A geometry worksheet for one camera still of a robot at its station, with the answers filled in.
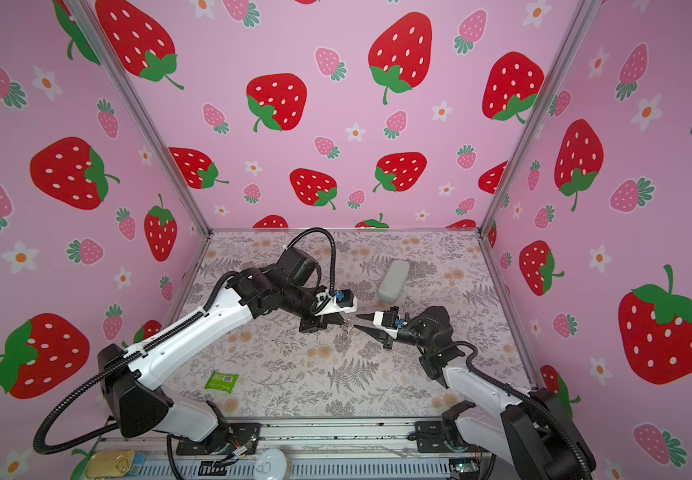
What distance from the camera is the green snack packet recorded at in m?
0.83

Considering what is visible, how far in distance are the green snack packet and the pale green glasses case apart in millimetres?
519

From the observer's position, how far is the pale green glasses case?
3.29 feet
